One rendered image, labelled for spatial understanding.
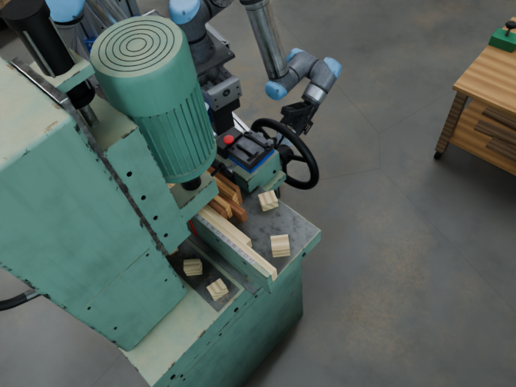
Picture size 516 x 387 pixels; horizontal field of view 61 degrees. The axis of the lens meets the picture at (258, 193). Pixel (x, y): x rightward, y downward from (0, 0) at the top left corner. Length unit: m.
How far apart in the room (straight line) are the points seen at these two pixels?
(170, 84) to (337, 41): 2.41
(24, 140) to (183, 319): 0.72
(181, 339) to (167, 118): 0.62
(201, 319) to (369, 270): 1.09
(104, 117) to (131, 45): 0.14
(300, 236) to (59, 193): 0.66
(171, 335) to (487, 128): 1.84
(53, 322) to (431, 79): 2.46
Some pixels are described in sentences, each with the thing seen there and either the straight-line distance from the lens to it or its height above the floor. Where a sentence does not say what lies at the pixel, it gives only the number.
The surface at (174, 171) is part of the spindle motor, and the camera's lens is 0.96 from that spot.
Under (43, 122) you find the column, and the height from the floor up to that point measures 1.52.
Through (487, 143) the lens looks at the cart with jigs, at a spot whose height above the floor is 0.18.
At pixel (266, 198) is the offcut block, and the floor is 0.93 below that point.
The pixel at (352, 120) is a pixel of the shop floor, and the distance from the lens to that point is 2.63.
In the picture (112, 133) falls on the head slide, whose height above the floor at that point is 1.38.
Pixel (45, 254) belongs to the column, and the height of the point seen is 1.32.
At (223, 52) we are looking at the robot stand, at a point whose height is 0.82.
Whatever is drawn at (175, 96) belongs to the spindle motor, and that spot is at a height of 1.40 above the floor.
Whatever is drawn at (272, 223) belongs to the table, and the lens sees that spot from 1.20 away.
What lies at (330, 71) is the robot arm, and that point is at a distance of 1.58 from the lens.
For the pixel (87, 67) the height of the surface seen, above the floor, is 1.52.
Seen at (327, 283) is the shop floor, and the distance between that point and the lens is 2.09.
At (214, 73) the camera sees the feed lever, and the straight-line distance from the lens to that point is 1.20.
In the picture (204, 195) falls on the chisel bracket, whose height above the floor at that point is 1.01.
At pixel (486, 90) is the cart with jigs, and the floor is 0.53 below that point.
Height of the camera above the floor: 1.95
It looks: 57 degrees down
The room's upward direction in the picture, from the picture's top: 10 degrees counter-clockwise
